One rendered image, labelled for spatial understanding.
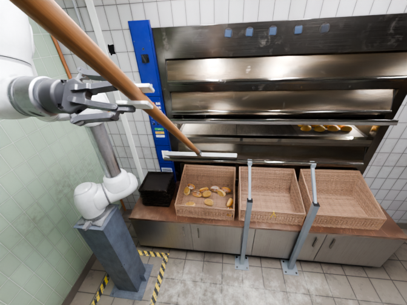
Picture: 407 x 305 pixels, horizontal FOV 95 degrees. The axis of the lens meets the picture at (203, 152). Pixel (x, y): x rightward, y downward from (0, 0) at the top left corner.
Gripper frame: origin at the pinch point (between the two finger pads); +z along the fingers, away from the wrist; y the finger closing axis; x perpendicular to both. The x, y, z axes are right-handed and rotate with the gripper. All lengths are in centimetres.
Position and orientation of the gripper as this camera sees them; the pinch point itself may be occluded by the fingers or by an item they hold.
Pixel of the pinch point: (135, 96)
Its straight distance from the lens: 44.6
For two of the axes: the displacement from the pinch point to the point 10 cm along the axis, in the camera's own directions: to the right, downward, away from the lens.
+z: 9.9, 0.3, -1.1
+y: -0.5, 9.9, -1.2
